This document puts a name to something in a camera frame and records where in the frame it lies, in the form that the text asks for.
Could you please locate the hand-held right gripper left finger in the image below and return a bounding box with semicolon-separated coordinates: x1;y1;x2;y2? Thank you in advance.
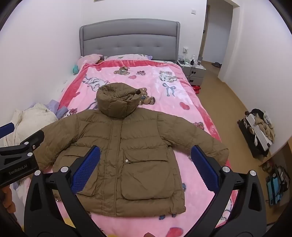
24;145;107;237

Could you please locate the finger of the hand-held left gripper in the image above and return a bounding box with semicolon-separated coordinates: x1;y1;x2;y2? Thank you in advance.
0;122;15;138
0;129;45;158

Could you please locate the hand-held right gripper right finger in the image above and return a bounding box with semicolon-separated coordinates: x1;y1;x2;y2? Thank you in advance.
185;145;267;237

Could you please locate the brown hooded puffer jacket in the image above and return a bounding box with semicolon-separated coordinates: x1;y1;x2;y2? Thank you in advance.
36;83;229;217

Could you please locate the person's left hand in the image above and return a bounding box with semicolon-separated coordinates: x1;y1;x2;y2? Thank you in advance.
0;186;15;213

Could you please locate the cream white duvet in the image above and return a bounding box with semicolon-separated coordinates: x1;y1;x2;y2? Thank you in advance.
3;102;59;148

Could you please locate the light purple cloth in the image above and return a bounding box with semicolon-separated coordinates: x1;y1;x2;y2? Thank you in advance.
45;99;69;120

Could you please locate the pink printed blanket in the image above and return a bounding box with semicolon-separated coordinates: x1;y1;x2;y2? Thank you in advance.
17;60;240;237

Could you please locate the black open suitcase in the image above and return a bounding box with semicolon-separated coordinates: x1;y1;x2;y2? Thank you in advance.
237;109;274;158

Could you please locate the light blue bag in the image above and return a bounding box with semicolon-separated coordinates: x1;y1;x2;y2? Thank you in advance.
266;173;282;206

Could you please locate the beige garment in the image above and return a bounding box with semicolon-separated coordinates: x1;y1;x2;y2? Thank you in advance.
254;114;274;142

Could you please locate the white grey nightstand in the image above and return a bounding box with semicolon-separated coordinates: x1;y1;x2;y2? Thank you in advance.
177;60;207;84

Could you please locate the floral pillow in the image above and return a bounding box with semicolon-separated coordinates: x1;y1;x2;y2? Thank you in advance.
104;54;154;61

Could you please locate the grey padded bed headboard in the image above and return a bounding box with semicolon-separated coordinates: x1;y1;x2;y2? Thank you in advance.
79;20;180;64

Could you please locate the wooden door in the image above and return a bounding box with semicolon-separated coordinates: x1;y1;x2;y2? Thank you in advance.
198;5;211;58

